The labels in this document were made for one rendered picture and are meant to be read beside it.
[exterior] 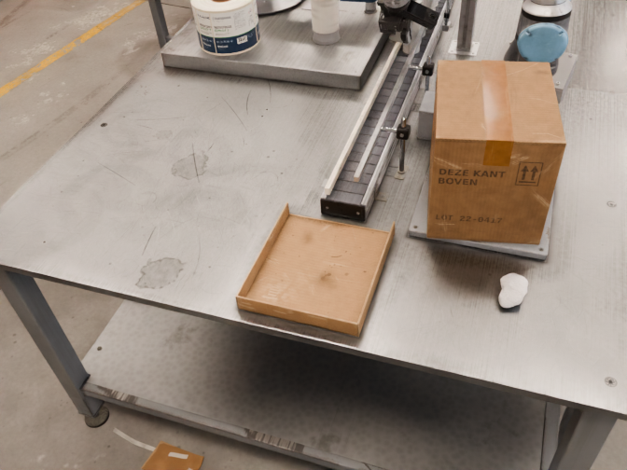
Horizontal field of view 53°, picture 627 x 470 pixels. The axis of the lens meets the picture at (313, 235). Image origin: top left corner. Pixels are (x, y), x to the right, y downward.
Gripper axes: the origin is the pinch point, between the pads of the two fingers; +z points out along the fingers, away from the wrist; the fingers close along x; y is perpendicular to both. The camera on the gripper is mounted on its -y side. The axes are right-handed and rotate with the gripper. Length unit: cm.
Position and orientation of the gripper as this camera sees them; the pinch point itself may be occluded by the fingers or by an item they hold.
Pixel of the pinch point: (410, 41)
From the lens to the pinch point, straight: 195.9
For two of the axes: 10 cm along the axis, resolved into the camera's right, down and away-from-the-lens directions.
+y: -9.5, -1.8, 2.7
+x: -2.5, 9.4, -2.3
